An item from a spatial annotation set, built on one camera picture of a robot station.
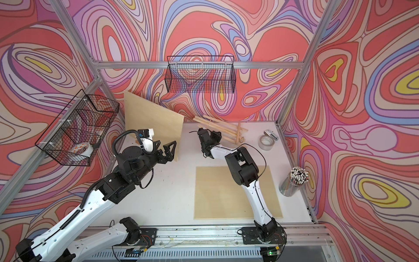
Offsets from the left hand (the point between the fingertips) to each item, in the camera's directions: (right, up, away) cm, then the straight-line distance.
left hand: (170, 142), depth 66 cm
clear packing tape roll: (+54, -1, +41) cm, 68 cm away
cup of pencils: (+55, -18, +8) cm, 59 cm away
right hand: (+24, +4, +37) cm, 44 cm away
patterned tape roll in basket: (-40, -3, +5) cm, 41 cm away
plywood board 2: (-6, +8, +20) cm, 22 cm away
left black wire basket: (-46, +2, +6) cm, 47 cm away
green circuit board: (-18, -50, +5) cm, 53 cm away
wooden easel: (+29, +6, +40) cm, 50 cm away
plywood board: (+20, -30, +20) cm, 41 cm away
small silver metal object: (+59, +5, +45) cm, 74 cm away
